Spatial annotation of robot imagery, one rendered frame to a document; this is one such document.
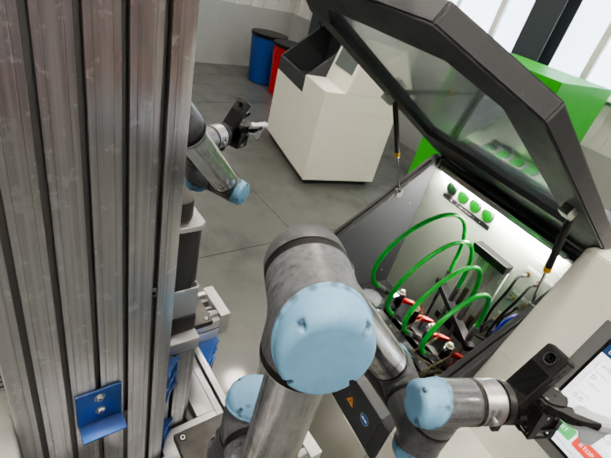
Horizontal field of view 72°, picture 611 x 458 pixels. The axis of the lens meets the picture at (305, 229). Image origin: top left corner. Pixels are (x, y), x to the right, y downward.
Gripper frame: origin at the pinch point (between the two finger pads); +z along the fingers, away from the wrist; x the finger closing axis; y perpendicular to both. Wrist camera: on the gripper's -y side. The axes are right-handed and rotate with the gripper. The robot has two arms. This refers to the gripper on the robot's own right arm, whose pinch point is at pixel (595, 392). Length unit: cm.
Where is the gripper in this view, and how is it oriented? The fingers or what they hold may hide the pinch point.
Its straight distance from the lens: 95.3
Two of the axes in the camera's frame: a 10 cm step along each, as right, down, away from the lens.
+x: 1.9, 4.6, -8.7
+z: 9.6, 1.0, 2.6
